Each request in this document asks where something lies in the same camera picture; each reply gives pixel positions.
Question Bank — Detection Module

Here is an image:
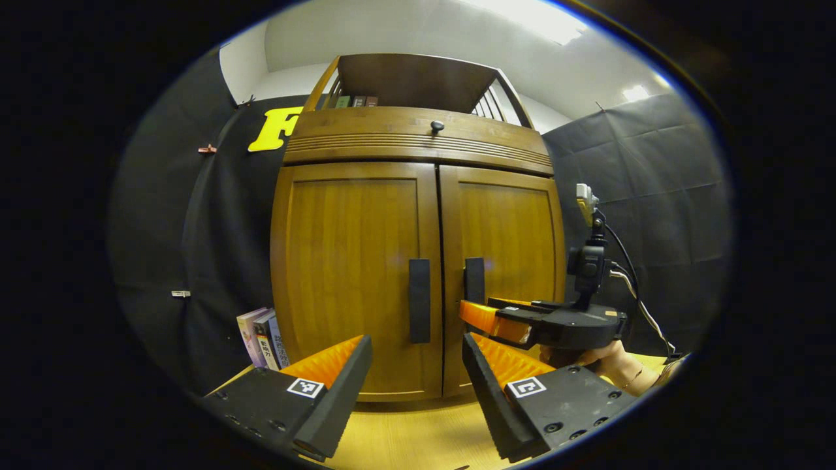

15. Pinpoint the large ceiling light panel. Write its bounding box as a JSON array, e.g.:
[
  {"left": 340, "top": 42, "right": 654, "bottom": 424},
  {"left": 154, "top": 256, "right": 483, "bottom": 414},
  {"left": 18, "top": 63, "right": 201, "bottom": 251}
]
[{"left": 477, "top": 0, "right": 592, "bottom": 45}]

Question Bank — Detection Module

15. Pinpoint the grey-blue book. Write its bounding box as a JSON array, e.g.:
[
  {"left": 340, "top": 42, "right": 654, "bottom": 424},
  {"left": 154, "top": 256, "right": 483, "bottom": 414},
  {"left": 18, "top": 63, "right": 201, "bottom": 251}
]
[{"left": 268, "top": 315, "right": 290, "bottom": 369}]

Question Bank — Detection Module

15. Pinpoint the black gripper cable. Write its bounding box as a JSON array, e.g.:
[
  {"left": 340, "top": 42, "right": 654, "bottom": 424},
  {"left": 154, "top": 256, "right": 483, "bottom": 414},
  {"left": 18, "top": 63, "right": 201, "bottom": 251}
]
[{"left": 604, "top": 223, "right": 641, "bottom": 288}]

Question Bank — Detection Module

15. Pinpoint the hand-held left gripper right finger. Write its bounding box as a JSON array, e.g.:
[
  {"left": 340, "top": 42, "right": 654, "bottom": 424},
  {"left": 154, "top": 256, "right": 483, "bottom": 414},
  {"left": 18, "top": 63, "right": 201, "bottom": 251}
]
[{"left": 461, "top": 332, "right": 644, "bottom": 464}]

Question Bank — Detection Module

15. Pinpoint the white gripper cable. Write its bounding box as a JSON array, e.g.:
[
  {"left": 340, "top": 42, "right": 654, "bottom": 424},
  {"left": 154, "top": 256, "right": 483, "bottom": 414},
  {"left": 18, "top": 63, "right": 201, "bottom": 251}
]
[{"left": 609, "top": 268, "right": 677, "bottom": 356}]

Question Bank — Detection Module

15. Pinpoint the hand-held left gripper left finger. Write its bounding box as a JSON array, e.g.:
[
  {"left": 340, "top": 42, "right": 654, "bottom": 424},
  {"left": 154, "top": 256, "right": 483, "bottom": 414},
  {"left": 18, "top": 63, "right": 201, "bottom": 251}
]
[{"left": 199, "top": 334, "right": 374, "bottom": 463}]

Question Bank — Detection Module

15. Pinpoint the wooden cabinet door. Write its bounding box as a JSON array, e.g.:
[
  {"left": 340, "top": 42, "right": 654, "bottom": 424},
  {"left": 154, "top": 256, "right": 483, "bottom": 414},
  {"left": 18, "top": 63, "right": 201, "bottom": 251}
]
[
  {"left": 270, "top": 161, "right": 443, "bottom": 400},
  {"left": 439, "top": 164, "right": 568, "bottom": 398}
]

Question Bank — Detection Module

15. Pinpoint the pale purple book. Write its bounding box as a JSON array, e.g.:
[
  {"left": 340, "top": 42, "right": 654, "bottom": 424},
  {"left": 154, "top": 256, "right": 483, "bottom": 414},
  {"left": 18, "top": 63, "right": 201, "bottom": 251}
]
[{"left": 236, "top": 307, "right": 268, "bottom": 368}]

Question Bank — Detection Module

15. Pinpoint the wooden double-door shoe cabinet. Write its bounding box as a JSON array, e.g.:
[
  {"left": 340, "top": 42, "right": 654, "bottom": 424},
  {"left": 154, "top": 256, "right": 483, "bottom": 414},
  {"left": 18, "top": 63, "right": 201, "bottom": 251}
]
[{"left": 269, "top": 52, "right": 568, "bottom": 400}]

